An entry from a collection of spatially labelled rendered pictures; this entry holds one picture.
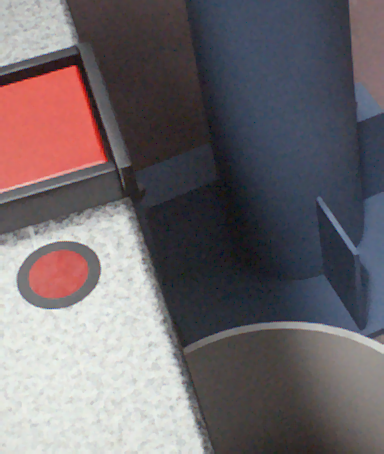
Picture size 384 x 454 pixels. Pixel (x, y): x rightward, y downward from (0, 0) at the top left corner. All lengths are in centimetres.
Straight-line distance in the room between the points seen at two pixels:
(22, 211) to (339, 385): 71
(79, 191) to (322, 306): 111
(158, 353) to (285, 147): 99
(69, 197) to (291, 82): 89
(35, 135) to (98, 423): 13
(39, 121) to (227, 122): 92
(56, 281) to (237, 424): 76
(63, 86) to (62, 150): 4
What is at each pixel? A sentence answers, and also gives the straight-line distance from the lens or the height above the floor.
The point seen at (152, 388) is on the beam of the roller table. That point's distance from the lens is 46.
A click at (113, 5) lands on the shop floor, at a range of 205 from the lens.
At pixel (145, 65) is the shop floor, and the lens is 193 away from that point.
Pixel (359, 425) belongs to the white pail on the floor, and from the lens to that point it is 123.
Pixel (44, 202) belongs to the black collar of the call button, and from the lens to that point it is 50.
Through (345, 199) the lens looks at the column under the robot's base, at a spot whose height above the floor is 12.
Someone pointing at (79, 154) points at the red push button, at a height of 93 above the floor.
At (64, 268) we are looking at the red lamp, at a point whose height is 92.
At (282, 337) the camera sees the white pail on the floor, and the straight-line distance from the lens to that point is 115.
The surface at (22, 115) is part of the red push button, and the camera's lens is 54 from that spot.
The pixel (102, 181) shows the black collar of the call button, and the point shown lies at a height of 93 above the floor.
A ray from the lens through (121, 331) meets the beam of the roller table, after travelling 47.
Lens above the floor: 129
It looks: 48 degrees down
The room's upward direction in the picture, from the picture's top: 12 degrees counter-clockwise
